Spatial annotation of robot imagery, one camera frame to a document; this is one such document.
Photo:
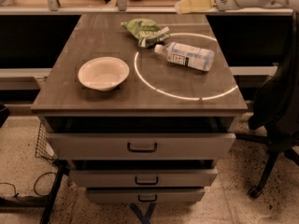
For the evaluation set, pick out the grey drawer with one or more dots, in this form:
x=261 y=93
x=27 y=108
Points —
x=145 y=195
x=144 y=178
x=140 y=146

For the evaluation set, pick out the blue tape cross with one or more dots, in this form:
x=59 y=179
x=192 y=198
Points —
x=144 y=218

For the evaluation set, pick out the white paper bowl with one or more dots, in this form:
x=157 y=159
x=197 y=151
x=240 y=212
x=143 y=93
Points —
x=103 y=74

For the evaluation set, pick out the top grey drawer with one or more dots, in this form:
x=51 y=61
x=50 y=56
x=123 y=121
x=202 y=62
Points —
x=140 y=146

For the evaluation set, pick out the clear plastic water bottle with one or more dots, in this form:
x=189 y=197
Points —
x=186 y=55

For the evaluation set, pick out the middle grey drawer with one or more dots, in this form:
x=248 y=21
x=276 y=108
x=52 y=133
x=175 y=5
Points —
x=144 y=178

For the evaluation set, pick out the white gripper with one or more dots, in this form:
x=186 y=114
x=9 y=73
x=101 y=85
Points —
x=188 y=6

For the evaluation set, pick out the grey drawer cabinet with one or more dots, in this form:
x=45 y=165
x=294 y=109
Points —
x=157 y=96

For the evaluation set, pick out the green jalapeno chip bag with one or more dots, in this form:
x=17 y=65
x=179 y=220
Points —
x=147 y=32

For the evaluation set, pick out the black office chair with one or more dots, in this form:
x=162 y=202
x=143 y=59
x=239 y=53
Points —
x=276 y=107

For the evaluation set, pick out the wire mesh basket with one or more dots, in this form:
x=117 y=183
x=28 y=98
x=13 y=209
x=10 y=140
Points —
x=43 y=148

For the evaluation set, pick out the bottom grey drawer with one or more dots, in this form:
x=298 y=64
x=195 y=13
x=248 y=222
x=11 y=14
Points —
x=145 y=195

